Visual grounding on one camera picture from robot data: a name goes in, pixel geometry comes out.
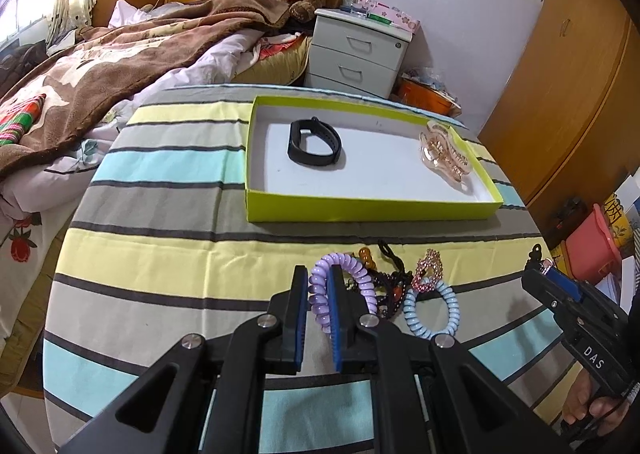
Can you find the green shallow cardboard box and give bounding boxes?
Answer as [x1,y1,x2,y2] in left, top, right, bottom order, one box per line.
[245,95,503,223]

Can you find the brown fleece blanket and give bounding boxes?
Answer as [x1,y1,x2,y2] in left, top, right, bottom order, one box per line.
[1,0,288,179]

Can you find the pink plastic bin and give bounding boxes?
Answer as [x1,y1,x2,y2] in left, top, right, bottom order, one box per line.
[565,203,622,285]

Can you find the black smart wristband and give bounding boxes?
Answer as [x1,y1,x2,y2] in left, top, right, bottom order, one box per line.
[288,117,343,168]

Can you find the purple spiral hair tie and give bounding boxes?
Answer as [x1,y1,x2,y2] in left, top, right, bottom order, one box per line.
[307,252,380,336]

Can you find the light blue spiral hair tie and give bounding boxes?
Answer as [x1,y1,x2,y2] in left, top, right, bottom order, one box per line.
[402,276,461,340]

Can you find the pink flat box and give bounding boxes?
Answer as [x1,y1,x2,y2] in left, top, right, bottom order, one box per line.
[352,0,420,34]

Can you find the wooden wardrobe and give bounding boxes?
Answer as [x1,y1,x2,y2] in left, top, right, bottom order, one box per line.
[480,0,639,236]

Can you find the person's right hand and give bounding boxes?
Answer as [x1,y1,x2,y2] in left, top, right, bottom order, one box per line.
[562,370,630,437]

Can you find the large translucent pink hair claw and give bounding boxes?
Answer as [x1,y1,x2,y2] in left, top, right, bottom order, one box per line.
[419,120,472,194]

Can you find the pink rhinestone hair clip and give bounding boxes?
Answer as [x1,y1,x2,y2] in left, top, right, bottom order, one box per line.
[411,248,444,292]

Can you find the white drawer nightstand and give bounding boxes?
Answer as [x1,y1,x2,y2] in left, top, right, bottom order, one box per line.
[305,8,412,98]

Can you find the dark red bead bracelet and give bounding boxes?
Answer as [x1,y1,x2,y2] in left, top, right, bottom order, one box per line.
[357,246,414,320]

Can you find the white floral duvet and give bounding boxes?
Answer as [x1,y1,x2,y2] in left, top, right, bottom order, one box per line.
[1,5,265,354]

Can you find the orange storage box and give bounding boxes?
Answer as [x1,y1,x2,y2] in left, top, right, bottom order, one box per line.
[397,78,462,118]

